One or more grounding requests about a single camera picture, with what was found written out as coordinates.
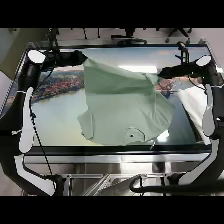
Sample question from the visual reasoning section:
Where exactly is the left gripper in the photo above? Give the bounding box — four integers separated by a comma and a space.
67, 49, 89, 67

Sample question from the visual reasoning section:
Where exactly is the pale green T-shirt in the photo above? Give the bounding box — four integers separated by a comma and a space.
76, 57, 177, 147

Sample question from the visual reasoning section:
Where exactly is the black cable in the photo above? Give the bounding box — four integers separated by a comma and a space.
29, 98, 56, 179
128, 174, 224, 195

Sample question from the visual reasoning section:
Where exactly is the silver frame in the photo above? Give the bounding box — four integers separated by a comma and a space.
19, 38, 224, 197

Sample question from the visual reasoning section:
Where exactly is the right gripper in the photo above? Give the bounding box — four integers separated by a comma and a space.
157, 65, 181, 80

